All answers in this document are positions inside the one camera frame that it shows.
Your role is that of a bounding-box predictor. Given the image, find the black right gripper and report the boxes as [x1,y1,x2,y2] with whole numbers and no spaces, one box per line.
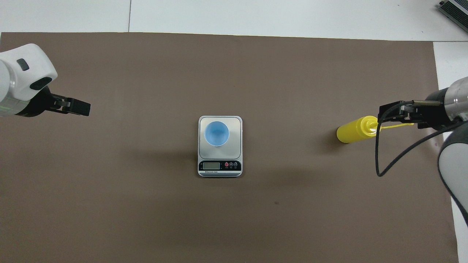
[378,88,452,130]

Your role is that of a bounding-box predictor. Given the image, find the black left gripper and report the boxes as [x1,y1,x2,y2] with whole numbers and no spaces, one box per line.
[16,86,91,118]

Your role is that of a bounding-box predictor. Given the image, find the yellow squeeze bottle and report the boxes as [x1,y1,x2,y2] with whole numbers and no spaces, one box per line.
[336,115,414,144]

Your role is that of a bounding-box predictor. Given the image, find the light blue plastic cup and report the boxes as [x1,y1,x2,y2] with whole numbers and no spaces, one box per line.
[204,121,230,147]

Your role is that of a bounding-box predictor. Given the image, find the silver digital kitchen scale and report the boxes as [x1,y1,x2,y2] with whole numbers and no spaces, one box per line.
[198,115,243,178]

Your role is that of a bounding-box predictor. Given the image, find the brown table mat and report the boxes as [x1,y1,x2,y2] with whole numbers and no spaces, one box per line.
[0,32,459,263]

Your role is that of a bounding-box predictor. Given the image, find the grey ribbed metal device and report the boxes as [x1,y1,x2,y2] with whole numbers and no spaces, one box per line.
[439,0,468,34]

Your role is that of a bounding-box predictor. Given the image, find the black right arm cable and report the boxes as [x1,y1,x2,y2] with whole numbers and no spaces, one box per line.
[375,99,461,178]

